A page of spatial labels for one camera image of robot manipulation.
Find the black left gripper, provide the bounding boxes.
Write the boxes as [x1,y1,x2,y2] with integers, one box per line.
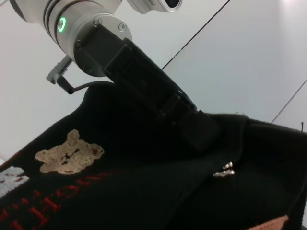
[78,25,199,121]

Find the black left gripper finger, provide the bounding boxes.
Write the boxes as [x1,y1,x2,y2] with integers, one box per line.
[177,110,223,153]

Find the black food bag brown straps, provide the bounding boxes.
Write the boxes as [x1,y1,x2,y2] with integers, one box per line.
[0,82,307,230]

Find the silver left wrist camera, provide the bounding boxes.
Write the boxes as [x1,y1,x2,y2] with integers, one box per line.
[124,0,184,14]

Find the left gripper connector with cable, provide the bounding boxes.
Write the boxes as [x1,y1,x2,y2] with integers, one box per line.
[46,56,116,95]

